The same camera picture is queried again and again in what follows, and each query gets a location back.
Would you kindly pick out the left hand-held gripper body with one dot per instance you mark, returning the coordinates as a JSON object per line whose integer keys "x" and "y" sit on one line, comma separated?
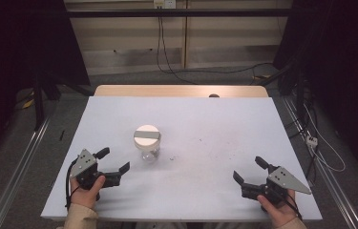
{"x": 82, "y": 163}

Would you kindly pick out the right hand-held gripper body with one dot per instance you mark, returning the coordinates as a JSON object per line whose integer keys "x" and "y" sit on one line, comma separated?
{"x": 284, "y": 181}

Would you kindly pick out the white jar lid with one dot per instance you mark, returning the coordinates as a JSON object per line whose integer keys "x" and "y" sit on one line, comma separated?
{"x": 147, "y": 136}

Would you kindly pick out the person's right hand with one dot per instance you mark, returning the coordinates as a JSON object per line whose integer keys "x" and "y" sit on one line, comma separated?
{"x": 280, "y": 213}

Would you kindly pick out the person's left hand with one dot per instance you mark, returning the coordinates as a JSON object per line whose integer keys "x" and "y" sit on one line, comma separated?
{"x": 84, "y": 197}

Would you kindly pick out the small black floor object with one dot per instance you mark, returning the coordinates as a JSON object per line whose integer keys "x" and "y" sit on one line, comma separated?
{"x": 61, "y": 135}

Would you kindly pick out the white power strip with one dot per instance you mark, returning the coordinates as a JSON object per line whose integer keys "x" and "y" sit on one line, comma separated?
{"x": 312, "y": 141}

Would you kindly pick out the white table mat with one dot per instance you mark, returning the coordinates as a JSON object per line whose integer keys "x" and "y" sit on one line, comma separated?
{"x": 214, "y": 143}

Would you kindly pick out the black metal stand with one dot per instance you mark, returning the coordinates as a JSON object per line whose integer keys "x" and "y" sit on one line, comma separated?
{"x": 38, "y": 101}
{"x": 300, "y": 92}

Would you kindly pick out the yellow floor tape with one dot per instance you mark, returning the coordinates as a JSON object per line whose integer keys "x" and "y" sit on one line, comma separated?
{"x": 28, "y": 104}

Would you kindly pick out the small dark round object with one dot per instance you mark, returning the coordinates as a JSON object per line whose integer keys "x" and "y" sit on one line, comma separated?
{"x": 214, "y": 95}

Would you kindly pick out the wooden table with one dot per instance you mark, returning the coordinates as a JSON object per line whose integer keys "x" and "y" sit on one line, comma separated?
{"x": 167, "y": 90}

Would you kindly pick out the black curtain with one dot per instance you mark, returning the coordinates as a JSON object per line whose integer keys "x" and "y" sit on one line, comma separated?
{"x": 24, "y": 47}
{"x": 342, "y": 63}

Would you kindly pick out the black horizontal bar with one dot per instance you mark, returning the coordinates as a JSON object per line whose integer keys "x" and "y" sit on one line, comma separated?
{"x": 199, "y": 13}

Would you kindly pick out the metal floor rail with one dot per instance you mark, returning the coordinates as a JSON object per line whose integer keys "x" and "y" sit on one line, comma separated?
{"x": 17, "y": 171}
{"x": 332, "y": 184}

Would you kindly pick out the white wall socket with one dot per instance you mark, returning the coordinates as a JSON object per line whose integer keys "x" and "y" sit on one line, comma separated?
{"x": 164, "y": 3}

